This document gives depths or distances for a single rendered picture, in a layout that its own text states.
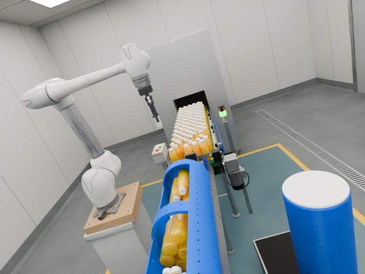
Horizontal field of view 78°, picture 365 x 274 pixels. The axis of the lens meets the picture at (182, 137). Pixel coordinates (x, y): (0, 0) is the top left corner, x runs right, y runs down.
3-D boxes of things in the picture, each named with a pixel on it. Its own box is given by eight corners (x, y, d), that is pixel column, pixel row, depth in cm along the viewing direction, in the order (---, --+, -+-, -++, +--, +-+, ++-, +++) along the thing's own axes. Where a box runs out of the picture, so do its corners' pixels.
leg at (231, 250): (228, 254, 208) (209, 201, 187) (227, 249, 213) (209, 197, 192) (234, 253, 207) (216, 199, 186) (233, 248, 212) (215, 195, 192)
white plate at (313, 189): (366, 189, 95) (366, 191, 96) (315, 164, 121) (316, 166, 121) (310, 216, 92) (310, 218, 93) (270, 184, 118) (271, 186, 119)
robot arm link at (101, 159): (100, 190, 156) (109, 172, 176) (120, 183, 153) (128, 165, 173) (27, 88, 125) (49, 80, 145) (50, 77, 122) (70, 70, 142)
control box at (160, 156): (155, 164, 199) (151, 154, 196) (158, 154, 218) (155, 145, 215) (165, 161, 198) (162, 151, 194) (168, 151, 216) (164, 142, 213)
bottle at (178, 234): (190, 243, 89) (190, 212, 107) (182, 230, 87) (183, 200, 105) (174, 248, 91) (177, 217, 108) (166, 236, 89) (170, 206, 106)
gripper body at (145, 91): (137, 87, 120) (143, 104, 123) (137, 89, 112) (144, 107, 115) (150, 82, 120) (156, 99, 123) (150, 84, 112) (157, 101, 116)
